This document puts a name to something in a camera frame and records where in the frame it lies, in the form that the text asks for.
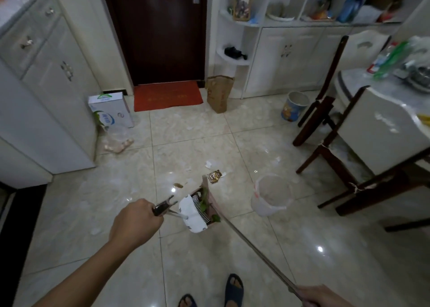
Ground colourful printed bucket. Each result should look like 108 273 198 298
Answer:
281 91 310 122

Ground white cushioned wooden chair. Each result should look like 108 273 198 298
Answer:
296 85 430 233
292 31 392 147

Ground red doormat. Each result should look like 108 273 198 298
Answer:
134 80 204 112

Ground marble dining table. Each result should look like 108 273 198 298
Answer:
334 67 430 129

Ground broom with metal pole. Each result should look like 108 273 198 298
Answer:
201 175 303 299

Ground person's left hand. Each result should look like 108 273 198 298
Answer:
109 199 165 251

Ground dustpan with grey handle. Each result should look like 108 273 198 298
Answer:
152 182 222 233

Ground black object on shelf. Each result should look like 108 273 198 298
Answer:
224 46 248 61

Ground white drawer cabinet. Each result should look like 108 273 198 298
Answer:
0 0 103 190

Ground clear plastic bag of eggs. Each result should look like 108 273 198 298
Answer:
100 126 135 155

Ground person's left forearm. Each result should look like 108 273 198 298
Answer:
33 240 135 307

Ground metal bowl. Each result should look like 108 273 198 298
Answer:
404 66 430 93

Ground green leaf scraps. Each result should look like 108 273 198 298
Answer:
200 187 221 223

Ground green plastic bag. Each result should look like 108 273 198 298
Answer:
374 41 411 81

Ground framed picture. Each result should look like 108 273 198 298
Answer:
232 0 252 22

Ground white shelf cabinet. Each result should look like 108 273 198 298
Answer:
206 0 430 100

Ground white bin with plastic liner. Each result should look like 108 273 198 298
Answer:
250 173 295 217

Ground person's right hand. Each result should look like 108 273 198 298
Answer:
296 285 354 307

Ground dark brown door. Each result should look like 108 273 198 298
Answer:
99 0 209 87

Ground white and green carton box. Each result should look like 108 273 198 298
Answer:
88 92 135 129

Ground white plastic bag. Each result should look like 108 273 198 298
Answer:
402 36 430 69

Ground clear bottle with red label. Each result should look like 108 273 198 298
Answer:
366 43 398 75

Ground blue bag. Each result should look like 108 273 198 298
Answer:
337 0 368 24

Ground brown paper bag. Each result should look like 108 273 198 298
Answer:
206 75 235 114

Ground white plate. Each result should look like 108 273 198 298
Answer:
266 4 296 22

